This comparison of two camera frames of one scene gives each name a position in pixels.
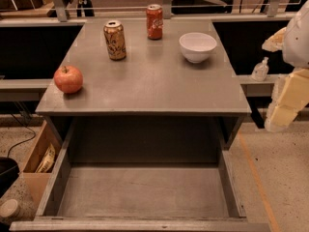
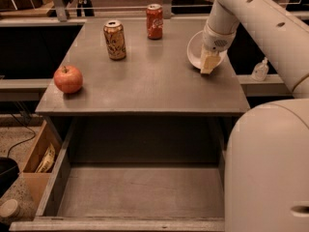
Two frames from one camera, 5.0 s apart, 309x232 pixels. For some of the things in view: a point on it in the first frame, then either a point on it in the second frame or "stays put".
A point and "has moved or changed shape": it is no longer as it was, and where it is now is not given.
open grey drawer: x=141 y=175 stays put
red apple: x=69 y=79 stays put
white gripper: x=298 y=40 -> x=216 y=41
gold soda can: x=115 y=40 stays put
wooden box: x=39 y=170 stays put
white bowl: x=197 y=46 has moved or changed shape
